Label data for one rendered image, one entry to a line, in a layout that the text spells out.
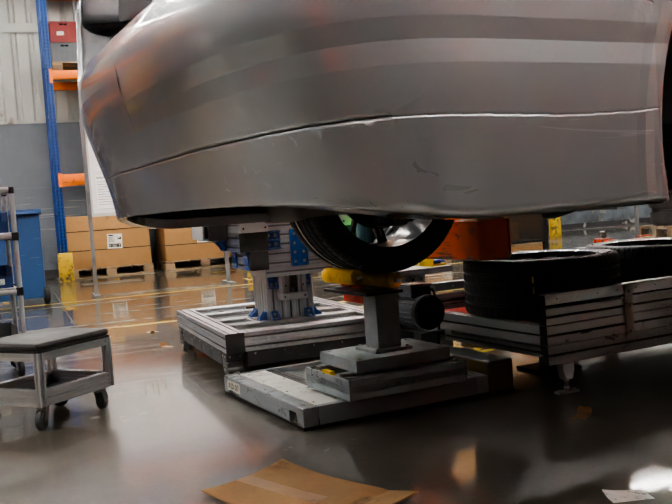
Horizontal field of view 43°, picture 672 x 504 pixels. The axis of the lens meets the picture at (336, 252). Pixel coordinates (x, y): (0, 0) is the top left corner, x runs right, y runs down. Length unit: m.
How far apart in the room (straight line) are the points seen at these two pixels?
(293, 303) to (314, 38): 3.14
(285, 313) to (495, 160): 3.12
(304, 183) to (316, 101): 0.15
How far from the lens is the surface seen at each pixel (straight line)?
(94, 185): 9.52
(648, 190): 1.57
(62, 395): 3.57
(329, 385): 3.18
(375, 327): 3.23
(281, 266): 4.16
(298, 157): 1.43
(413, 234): 3.26
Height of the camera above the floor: 0.77
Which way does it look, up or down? 3 degrees down
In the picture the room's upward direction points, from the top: 4 degrees counter-clockwise
